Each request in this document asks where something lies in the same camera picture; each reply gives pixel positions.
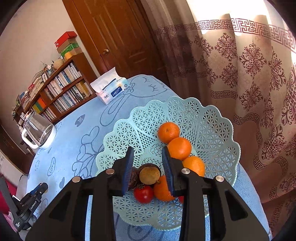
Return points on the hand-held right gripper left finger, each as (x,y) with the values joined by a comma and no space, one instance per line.
(128,172)

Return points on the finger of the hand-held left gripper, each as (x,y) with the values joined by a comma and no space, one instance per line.
(37,190)

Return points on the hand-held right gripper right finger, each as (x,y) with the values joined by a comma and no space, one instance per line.
(167,172)

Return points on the dark brown round fruit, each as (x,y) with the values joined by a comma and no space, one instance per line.
(134,179)
(150,165)

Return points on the brown kiwi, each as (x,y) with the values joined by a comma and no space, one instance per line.
(150,175)

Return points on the orange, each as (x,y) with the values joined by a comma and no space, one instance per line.
(168,132)
(161,191)
(194,166)
(179,148)

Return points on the red tomato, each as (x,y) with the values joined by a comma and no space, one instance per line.
(143,194)
(181,199)

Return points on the light blue lattice basket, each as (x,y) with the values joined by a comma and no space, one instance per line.
(208,129)

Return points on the red cloth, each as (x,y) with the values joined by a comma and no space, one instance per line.
(7,197)

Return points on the white and blue tissue pack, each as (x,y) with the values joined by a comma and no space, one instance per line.
(111,90)

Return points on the wooden bookshelf with books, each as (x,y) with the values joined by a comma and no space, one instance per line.
(62,90)

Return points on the brass door knob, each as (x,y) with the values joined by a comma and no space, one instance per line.
(106,51)

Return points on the patterned beige curtain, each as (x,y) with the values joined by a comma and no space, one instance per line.
(242,69)

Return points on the woven round pot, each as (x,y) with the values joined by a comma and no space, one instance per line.
(59,63)

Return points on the green cardboard box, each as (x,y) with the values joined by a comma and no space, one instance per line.
(71,51)

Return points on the brown wooden door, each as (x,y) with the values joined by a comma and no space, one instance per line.
(120,34)

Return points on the brown cardboard box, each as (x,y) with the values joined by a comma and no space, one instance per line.
(68,46)

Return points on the red cardboard box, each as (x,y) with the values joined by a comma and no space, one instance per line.
(66,38)

